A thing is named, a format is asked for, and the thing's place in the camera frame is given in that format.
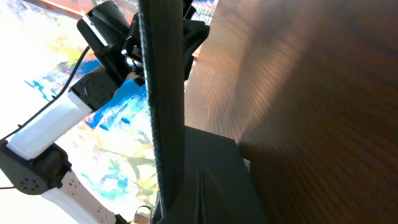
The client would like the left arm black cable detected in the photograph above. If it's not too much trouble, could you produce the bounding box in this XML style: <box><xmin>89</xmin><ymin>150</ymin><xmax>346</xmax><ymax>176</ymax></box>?
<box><xmin>0</xmin><ymin>45</ymin><xmax>91</xmax><ymax>190</ymax></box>

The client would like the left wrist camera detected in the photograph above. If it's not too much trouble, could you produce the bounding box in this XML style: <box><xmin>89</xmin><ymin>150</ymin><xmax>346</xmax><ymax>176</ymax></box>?
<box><xmin>76</xmin><ymin>1</ymin><xmax>129</xmax><ymax>52</ymax></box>

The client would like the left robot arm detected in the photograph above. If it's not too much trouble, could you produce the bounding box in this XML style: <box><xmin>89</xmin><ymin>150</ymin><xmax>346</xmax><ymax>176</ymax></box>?
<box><xmin>1</xmin><ymin>9</ymin><xmax>147</xmax><ymax>223</ymax></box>

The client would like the dark green box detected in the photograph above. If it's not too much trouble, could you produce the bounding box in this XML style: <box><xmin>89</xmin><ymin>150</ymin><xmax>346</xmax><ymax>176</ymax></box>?
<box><xmin>138</xmin><ymin>0</ymin><xmax>267</xmax><ymax>223</ymax></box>

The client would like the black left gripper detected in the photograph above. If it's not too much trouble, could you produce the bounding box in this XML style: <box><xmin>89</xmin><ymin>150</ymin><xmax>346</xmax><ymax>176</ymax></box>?
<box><xmin>93</xmin><ymin>12</ymin><xmax>211</xmax><ymax>86</ymax></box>

